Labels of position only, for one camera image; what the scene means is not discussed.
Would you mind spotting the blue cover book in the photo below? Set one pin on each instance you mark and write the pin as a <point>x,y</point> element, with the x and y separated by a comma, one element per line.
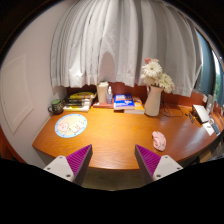
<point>123,101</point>

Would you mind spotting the pink computer mouse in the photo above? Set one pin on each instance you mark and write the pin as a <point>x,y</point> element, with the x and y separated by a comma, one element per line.
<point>159,140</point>

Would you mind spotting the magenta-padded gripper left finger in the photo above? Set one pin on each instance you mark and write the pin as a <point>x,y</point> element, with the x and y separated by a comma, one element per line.
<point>78,160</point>

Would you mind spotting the small white standing frame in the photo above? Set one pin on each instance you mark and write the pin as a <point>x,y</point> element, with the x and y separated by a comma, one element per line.
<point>210,103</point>

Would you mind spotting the white pleated curtain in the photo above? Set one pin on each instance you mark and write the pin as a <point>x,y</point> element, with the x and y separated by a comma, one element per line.
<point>126,43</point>

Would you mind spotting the white framed wall panel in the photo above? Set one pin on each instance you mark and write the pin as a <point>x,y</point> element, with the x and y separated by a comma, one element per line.
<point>15,95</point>

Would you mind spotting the black and yellow cover book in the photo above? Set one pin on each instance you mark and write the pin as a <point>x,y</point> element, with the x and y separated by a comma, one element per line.
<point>81,95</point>

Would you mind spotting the dark mug with green inside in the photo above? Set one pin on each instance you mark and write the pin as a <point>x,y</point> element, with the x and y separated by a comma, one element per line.
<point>57,106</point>

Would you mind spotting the white flower bouquet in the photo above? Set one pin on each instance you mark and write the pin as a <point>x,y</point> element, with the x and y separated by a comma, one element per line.
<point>154,71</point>

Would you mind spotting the cream tumbler bottle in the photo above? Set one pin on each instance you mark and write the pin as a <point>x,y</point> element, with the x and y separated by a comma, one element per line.
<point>102,92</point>

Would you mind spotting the yellow and white book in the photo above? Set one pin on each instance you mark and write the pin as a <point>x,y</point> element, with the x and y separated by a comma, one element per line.
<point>76,108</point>

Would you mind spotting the white ceramic vase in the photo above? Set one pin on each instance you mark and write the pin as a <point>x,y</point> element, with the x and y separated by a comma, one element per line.
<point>153,101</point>

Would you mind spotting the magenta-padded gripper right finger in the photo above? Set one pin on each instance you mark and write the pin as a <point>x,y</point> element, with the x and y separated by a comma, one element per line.
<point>148,160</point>

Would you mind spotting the window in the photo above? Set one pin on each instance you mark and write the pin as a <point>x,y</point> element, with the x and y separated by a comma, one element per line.
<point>206,70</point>

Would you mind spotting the white laptop on stand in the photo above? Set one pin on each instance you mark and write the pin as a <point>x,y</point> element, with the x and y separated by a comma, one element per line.
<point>201,113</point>

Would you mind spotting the round cartoon mouse pad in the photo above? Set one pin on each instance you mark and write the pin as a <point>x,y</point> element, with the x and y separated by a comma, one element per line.
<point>70,125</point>

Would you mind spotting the black spine book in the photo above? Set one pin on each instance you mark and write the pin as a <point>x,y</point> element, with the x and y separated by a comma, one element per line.
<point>77,100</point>
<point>76,103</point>

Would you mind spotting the small clear spray bottle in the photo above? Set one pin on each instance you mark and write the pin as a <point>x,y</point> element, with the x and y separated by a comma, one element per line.
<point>109,96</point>

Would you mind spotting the flat red book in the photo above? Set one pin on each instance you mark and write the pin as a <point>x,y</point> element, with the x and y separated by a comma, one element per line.
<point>101,105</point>

